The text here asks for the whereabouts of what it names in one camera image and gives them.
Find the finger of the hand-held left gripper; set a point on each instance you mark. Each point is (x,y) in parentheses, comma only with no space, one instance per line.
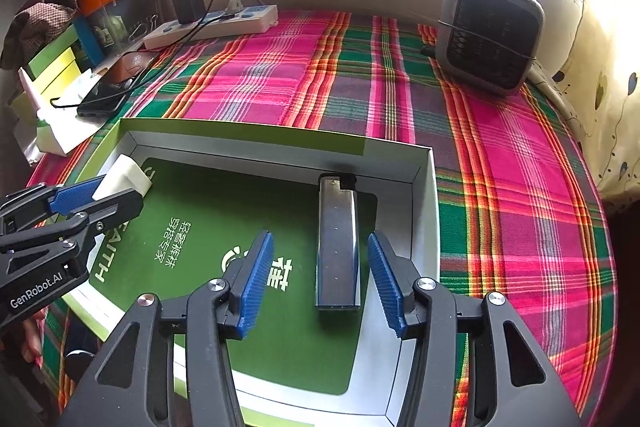
(70,199)
(117,207)

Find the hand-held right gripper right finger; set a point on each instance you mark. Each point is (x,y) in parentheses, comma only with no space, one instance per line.
(385,277)

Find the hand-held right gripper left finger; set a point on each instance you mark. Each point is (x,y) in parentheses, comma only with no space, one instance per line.
(255,277)

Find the silver lighter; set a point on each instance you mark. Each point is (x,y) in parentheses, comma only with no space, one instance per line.
(337,247)

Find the green cardboard box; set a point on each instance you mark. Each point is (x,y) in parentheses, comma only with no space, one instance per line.
(200,207)

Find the person's left hand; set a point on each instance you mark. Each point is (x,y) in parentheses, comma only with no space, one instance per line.
(31,334)

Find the green white packet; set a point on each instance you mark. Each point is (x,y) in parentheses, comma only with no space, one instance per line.
(60,132)

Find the black smartphone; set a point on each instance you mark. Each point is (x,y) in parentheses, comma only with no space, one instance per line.
(102,99)

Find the white plastic stand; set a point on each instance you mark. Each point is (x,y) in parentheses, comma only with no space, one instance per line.
(31,92)

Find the plaid blanket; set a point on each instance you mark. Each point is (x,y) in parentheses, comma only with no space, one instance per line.
(500,207)

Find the green and yellow box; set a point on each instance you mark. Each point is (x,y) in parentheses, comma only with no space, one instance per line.
(55,62)

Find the brown flat box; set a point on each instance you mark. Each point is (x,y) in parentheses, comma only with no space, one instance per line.
(135,64)

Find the brown patterned cloth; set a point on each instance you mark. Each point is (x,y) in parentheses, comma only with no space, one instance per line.
(35,22)

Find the black binder clip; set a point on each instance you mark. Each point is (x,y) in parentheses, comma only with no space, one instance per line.
(147,27)

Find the dark printed box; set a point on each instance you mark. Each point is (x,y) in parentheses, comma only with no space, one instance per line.
(125,22)

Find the black power adapter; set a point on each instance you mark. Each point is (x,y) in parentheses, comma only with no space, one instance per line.
(187,4)

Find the white power strip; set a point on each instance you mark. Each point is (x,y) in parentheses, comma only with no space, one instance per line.
(240,24)

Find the grey space heater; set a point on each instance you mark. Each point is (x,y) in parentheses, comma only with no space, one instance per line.
(490,32)

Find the yellow heart print curtain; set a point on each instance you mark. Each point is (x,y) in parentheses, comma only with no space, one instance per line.
(605,82)

